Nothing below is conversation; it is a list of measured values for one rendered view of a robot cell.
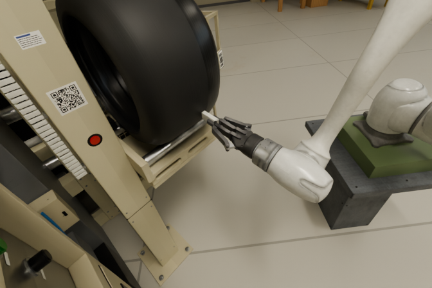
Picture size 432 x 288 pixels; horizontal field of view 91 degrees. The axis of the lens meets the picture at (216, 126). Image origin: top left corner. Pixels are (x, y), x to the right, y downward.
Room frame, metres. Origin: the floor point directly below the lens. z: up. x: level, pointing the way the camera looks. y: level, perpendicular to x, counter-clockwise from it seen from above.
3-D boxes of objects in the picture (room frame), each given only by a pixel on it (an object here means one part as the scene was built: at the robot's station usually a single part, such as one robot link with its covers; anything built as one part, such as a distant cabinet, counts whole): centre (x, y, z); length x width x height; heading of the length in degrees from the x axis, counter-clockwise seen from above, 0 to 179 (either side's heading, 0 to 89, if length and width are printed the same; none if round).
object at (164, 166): (0.67, 0.17, 0.84); 0.36 x 0.09 x 0.06; 132
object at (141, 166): (0.65, 0.40, 0.90); 0.40 x 0.03 x 0.10; 42
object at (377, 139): (0.73, -0.79, 0.77); 0.22 x 0.18 x 0.06; 0
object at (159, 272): (0.59, 0.44, 0.01); 0.27 x 0.27 x 0.02; 42
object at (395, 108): (0.70, -0.79, 0.90); 0.18 x 0.16 x 0.22; 28
